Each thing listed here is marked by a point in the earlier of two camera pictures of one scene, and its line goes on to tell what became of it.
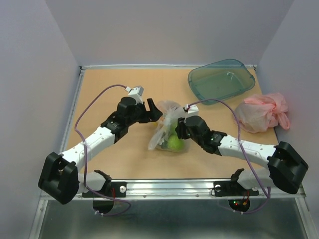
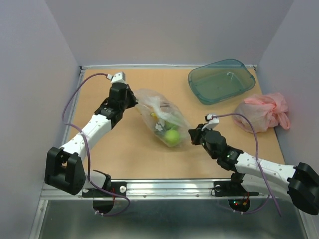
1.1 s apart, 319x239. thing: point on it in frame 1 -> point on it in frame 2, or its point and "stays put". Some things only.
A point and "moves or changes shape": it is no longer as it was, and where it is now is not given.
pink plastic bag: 258,113 stays put
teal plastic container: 222,79 stays put
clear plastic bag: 165,137 moves or changes shape
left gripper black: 153,114 -> 132,102
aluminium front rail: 184,189 stays put
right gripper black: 181,127 -> 196,133
